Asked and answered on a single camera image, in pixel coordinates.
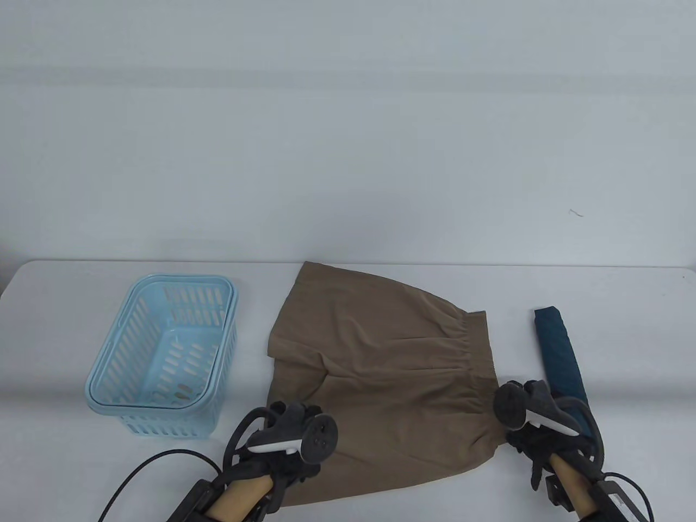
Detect person's right hand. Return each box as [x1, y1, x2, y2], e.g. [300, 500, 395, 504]
[506, 424, 601, 490]

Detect person's left hand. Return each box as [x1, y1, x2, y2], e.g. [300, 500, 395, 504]
[226, 401, 321, 509]

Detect dark teal shorts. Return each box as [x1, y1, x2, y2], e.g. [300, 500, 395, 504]
[533, 306, 597, 441]

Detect tan garment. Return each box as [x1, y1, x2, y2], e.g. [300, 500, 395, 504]
[265, 261, 501, 507]

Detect person's left forearm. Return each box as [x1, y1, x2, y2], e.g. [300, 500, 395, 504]
[208, 475, 272, 522]

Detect person's right forearm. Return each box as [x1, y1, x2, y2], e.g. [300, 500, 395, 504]
[548, 453, 599, 516]

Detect black forearm sensor box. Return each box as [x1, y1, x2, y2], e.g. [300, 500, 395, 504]
[165, 478, 219, 522]
[586, 477, 649, 522]

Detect black and white controller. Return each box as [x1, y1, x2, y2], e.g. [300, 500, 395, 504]
[223, 402, 339, 464]
[493, 380, 605, 469]

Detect light blue plastic basket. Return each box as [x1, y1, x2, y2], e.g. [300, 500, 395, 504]
[84, 274, 240, 439]

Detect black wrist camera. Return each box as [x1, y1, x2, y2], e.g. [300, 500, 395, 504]
[544, 473, 573, 510]

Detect black cable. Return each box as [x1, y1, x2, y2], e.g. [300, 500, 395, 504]
[98, 449, 225, 522]
[602, 472, 653, 522]

